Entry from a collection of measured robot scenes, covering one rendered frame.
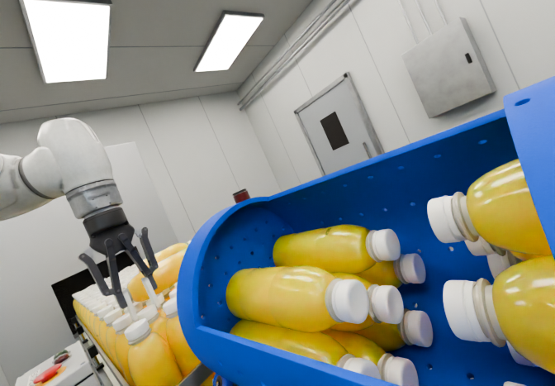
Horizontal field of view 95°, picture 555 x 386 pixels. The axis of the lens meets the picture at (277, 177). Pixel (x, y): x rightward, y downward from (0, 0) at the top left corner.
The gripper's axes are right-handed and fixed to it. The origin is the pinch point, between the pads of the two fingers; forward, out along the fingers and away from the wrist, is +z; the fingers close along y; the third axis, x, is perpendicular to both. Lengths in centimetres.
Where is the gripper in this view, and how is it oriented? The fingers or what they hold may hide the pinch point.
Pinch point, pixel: (140, 299)
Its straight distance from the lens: 67.5
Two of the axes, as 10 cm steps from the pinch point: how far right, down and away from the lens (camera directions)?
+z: 4.1, 9.1, 0.0
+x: -6.4, 2.8, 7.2
